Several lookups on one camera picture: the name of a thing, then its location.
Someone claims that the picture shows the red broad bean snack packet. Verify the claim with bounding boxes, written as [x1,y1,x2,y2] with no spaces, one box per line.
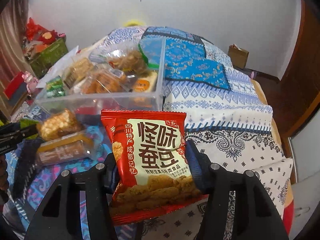
[101,109,204,225]

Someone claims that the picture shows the clear bag fried snacks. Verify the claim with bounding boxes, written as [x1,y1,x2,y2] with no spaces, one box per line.
[80,68,131,94]

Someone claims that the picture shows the green pea snack packet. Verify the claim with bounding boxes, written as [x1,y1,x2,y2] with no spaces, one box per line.
[46,76,66,98]

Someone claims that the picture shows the person's left hand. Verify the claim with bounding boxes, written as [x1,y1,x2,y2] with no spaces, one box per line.
[0,155,9,191]

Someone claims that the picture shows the green jelly cup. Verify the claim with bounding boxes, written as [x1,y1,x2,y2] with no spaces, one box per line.
[20,119,39,140]

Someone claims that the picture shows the brown wafer biscuit pack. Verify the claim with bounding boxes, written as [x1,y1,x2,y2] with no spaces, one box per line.
[36,131,96,166]

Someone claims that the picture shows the pink plush pig toy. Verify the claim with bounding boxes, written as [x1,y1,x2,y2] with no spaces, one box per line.
[22,72,39,94]

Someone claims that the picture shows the red flat box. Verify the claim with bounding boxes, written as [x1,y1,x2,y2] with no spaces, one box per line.
[3,71,25,100]

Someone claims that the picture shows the clear puffed rice snack pack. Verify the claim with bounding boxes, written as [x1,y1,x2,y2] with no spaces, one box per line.
[36,109,84,141]

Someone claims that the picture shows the blue patchwork bedspread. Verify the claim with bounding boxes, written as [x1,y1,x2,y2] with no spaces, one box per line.
[3,27,293,239]

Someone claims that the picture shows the green cardboard box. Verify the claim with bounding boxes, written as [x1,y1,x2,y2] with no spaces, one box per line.
[29,38,68,79]

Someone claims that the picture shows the white pillow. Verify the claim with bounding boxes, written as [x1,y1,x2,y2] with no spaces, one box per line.
[36,46,79,88]

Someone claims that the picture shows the gold wrapped biscuit pack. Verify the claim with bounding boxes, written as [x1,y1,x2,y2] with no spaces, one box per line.
[62,57,94,89]

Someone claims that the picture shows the yellow orange snack packet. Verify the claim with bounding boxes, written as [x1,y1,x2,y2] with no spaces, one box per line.
[132,71,158,93]

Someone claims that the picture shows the clear plastic storage bin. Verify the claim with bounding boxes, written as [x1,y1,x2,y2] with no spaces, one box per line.
[35,37,165,115]

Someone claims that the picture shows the brown wooden door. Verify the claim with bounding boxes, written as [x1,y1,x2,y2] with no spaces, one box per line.
[272,1,319,157]

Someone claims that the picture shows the green-edged clear snack bag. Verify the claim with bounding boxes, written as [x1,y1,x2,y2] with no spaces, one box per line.
[105,41,159,75]

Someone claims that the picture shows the brown paper bag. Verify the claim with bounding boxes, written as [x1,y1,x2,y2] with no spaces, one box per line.
[228,44,249,69]

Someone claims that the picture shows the striped brown curtain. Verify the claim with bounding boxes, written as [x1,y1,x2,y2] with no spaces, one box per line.
[1,0,32,117]

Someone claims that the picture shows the yellow round object behind bed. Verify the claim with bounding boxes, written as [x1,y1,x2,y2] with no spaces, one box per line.
[123,19,146,27]

